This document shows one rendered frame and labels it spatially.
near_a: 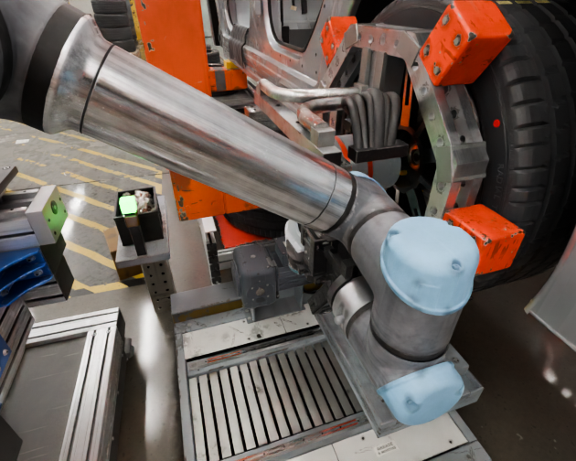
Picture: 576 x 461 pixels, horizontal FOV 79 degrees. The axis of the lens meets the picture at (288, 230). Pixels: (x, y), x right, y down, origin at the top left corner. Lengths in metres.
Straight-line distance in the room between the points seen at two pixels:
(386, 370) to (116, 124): 0.32
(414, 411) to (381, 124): 0.38
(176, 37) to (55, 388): 1.05
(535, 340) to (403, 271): 1.53
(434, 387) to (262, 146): 0.26
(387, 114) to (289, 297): 1.09
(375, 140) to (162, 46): 0.70
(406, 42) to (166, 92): 0.46
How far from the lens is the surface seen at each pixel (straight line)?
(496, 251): 0.59
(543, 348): 1.79
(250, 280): 1.18
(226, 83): 3.10
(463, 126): 0.63
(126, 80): 0.31
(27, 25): 0.30
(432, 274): 0.28
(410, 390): 0.36
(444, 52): 0.60
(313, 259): 0.48
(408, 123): 0.85
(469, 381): 1.35
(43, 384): 1.35
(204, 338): 1.44
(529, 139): 0.62
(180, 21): 1.08
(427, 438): 1.28
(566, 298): 0.64
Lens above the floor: 1.17
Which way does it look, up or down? 34 degrees down
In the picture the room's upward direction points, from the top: straight up
